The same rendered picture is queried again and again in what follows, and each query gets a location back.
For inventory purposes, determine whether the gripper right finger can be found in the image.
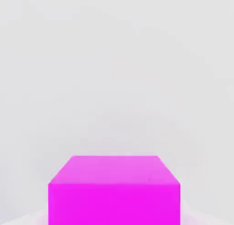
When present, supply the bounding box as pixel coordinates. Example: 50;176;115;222
180;204;234;225

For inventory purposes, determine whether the small magenta cube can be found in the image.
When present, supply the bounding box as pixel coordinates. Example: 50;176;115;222
48;155;181;225

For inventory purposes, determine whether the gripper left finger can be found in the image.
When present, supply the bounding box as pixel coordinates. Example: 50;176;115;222
0;209;48;225

